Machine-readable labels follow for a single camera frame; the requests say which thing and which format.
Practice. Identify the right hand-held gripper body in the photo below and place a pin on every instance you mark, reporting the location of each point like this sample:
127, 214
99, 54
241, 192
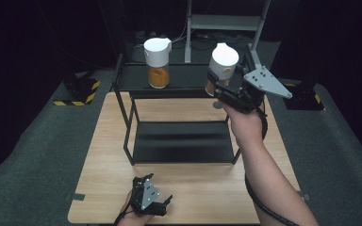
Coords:
264, 81

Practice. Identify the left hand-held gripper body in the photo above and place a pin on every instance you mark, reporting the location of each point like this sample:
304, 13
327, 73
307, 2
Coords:
147, 194

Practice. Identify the spice jar with tan powder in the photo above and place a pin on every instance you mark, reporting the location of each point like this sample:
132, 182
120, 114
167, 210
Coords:
224, 58

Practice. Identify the black two-tier metal rack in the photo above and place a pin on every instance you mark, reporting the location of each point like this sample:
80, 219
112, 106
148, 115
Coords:
182, 141

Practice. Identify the person's left hand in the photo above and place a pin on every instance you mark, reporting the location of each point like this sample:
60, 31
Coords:
132, 218

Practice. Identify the person's right hand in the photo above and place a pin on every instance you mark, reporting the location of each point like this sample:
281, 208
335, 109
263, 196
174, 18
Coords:
246, 125

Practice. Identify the small grey round disc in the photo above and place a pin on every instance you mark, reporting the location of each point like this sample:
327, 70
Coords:
217, 104

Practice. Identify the black yellow striped stand base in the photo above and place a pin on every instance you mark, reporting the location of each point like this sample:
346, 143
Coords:
78, 89
304, 97

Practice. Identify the grey metal stand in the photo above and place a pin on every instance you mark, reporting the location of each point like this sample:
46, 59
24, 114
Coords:
223, 22

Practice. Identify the spice jar with orange powder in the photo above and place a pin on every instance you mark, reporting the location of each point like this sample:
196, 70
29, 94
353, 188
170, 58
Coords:
157, 50

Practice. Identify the grey tape piece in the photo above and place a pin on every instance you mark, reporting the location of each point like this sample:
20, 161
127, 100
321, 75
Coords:
305, 196
75, 196

